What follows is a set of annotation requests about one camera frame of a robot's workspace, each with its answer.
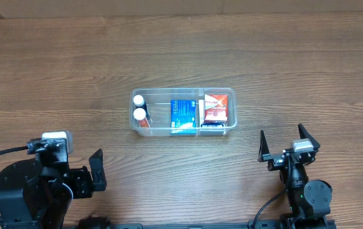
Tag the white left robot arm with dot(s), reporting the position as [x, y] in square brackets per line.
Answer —
[37, 193]

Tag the orange tube white cap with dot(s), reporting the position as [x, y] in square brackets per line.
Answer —
[141, 116]

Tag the white blue medicine box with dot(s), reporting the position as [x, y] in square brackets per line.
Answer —
[202, 122]

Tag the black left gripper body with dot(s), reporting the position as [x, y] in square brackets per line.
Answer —
[84, 179]

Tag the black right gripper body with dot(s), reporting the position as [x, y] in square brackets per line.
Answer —
[284, 158]

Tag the dark bottle white cap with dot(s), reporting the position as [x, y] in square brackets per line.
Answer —
[140, 102]

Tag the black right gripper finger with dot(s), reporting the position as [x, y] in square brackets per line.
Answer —
[303, 133]
[264, 152]

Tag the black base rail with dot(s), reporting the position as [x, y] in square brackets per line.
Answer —
[103, 222]

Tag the red Panadol box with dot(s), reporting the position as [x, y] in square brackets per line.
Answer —
[216, 108]

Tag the clear plastic container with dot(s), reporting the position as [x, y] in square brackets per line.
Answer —
[159, 106]

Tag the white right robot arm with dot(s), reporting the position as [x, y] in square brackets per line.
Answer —
[309, 200]

